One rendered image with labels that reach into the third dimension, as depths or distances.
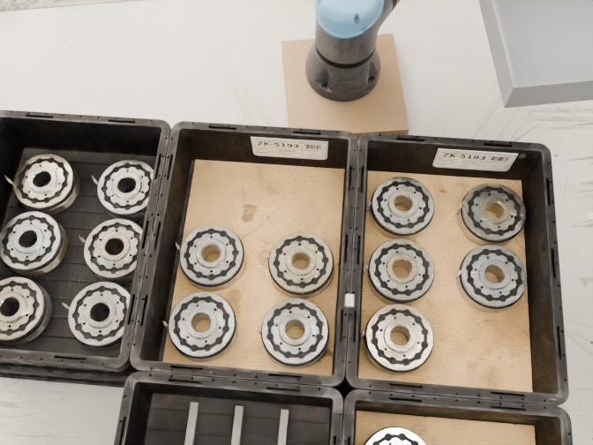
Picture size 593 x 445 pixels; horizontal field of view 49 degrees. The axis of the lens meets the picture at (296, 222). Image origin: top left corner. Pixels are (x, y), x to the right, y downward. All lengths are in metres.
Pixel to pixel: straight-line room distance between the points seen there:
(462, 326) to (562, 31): 0.46
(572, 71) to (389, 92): 0.43
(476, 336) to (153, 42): 0.90
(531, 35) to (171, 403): 0.76
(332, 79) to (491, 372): 0.61
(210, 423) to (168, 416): 0.06
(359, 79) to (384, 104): 0.08
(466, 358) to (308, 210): 0.34
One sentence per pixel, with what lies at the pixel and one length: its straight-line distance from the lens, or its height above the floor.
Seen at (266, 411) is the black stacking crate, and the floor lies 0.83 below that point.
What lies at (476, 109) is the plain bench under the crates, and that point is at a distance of 1.37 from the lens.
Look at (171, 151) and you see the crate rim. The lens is 1.04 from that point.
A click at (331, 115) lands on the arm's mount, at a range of 1.29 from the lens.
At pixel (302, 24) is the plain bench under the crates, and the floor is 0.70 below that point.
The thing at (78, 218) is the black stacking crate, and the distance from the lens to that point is 1.15.
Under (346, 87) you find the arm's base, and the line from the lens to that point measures 1.28.
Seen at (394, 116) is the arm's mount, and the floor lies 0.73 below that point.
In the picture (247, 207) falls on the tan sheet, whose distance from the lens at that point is 1.09.
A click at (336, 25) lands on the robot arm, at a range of 1.16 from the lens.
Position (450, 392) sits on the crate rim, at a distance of 0.92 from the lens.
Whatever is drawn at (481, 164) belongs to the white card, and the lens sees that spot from 1.10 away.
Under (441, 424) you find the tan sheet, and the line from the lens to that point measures 1.02.
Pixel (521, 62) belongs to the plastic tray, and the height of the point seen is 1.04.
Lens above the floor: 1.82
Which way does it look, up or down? 67 degrees down
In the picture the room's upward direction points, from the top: 3 degrees counter-clockwise
